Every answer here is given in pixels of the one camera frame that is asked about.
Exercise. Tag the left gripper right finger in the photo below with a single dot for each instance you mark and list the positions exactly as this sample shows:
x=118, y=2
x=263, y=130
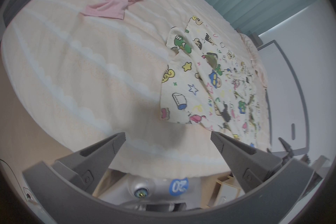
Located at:
x=249, y=167

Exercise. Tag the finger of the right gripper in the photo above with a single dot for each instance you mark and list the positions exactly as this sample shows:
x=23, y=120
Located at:
x=286, y=149

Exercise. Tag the white printed pyjama top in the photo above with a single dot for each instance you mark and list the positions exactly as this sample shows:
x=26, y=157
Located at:
x=223, y=91

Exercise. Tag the grey bedside table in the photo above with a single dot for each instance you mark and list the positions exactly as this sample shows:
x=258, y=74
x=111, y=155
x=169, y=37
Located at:
x=253, y=38

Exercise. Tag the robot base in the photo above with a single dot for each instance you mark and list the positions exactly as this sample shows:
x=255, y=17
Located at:
x=157, y=188

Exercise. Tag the bed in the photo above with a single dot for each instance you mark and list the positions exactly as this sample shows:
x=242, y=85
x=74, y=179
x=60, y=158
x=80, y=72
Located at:
x=52, y=73

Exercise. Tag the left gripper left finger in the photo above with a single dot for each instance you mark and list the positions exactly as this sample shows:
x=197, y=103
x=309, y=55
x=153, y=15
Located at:
x=97, y=165

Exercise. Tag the pale pink pillow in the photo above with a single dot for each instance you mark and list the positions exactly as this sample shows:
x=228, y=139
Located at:
x=256, y=60

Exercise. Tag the pale wooden frame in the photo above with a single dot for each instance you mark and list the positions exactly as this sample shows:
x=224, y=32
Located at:
x=228, y=188

